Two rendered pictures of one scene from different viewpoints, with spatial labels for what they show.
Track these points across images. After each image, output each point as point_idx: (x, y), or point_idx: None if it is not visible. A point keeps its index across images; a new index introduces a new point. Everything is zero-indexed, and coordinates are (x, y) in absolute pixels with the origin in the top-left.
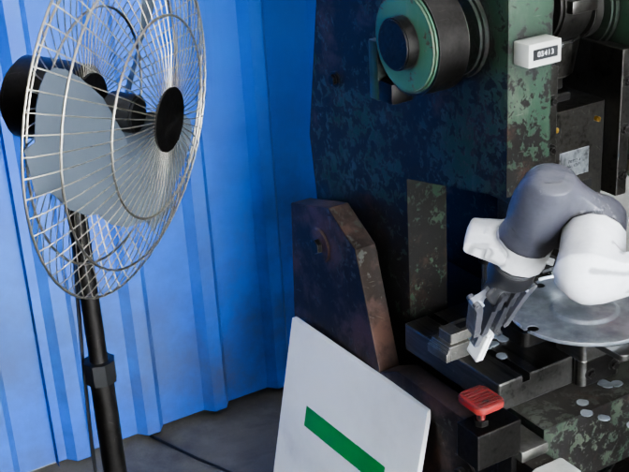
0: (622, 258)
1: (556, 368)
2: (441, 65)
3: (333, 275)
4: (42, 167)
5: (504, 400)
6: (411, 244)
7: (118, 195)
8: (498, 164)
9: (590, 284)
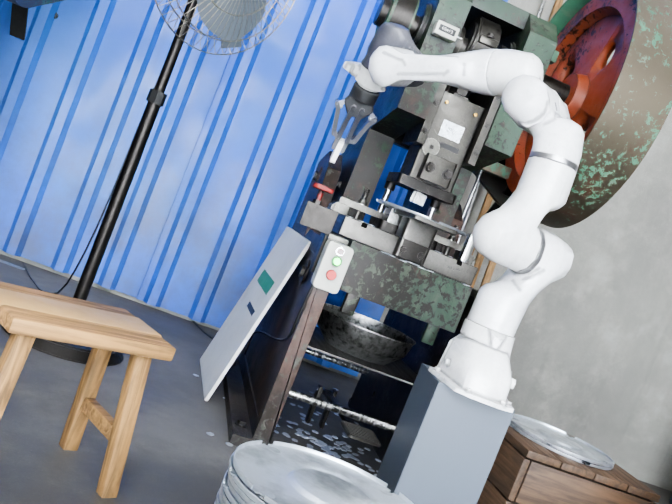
0: (402, 53)
1: (385, 235)
2: (393, 16)
3: (314, 190)
4: None
5: (344, 228)
6: (355, 169)
7: None
8: (402, 90)
9: (379, 59)
